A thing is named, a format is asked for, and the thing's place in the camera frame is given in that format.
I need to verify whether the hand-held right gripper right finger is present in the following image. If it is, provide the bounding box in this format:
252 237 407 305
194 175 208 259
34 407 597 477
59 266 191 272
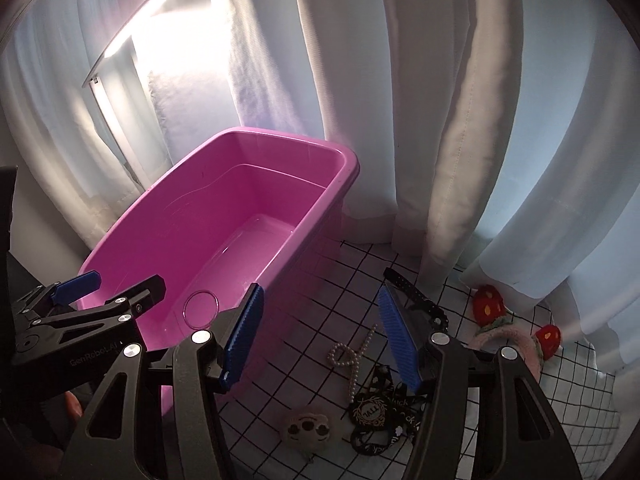
377 284 583 480

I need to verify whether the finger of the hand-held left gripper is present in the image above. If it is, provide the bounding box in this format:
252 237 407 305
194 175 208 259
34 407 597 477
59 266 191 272
15 271 102 321
30 274 167 341

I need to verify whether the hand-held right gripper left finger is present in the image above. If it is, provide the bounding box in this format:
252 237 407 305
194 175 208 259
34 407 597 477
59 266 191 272
62 282 266 480

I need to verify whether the pearl bead necklace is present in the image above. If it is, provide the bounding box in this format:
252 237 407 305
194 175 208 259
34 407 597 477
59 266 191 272
327 325 378 403

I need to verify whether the black wrist watch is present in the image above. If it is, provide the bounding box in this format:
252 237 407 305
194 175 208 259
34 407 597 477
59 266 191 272
383 267 450 333

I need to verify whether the black embroidered badge bow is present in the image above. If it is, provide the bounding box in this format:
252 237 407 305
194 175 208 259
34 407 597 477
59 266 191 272
345 365 426 456

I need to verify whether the beige plush hair clip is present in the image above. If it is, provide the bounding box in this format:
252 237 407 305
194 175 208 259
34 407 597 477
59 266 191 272
284 407 333 448

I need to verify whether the pink plastic tub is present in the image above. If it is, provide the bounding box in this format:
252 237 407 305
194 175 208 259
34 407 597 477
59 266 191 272
77 127 360 418

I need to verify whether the white grid tablecloth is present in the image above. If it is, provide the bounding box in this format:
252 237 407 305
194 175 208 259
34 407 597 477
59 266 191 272
215 240 621 480

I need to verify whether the white desk lamp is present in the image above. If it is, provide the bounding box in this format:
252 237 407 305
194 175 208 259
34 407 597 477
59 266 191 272
81 0 188 196

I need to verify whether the white curtain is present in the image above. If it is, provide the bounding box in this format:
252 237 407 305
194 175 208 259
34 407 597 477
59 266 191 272
0 0 640 361

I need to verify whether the metal ring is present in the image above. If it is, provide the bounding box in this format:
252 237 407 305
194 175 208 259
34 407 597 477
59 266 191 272
183 289 220 329

